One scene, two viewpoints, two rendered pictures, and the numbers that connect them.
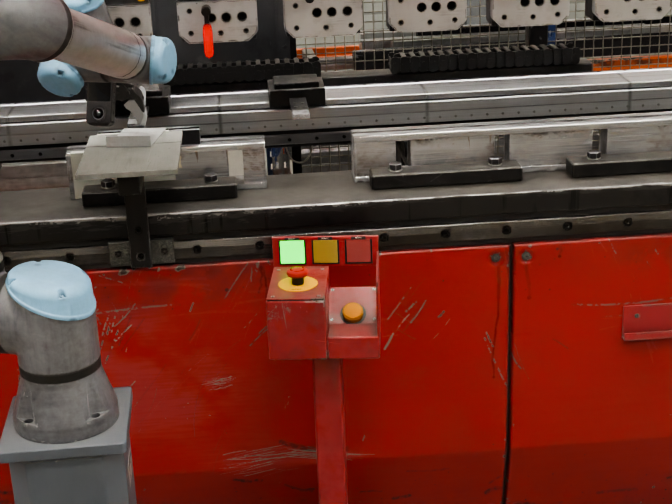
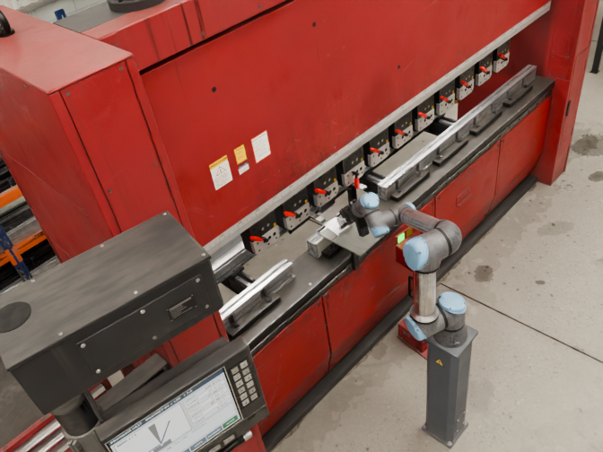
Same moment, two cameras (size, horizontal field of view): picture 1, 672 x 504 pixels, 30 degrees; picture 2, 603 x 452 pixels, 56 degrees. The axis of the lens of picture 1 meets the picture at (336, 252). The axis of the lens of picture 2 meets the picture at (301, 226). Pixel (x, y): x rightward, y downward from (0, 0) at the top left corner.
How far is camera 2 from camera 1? 2.27 m
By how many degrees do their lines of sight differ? 36
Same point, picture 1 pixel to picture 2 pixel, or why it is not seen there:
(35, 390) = (457, 333)
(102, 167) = (360, 247)
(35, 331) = (460, 317)
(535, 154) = (424, 163)
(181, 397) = (364, 299)
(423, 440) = not seen: hidden behind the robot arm
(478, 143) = (413, 169)
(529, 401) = not seen: hidden behind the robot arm
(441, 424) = not seen: hidden behind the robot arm
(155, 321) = (358, 282)
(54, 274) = (452, 299)
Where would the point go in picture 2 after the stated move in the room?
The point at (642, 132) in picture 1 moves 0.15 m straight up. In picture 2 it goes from (446, 142) to (447, 119)
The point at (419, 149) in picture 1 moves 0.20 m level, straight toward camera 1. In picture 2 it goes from (400, 180) to (427, 195)
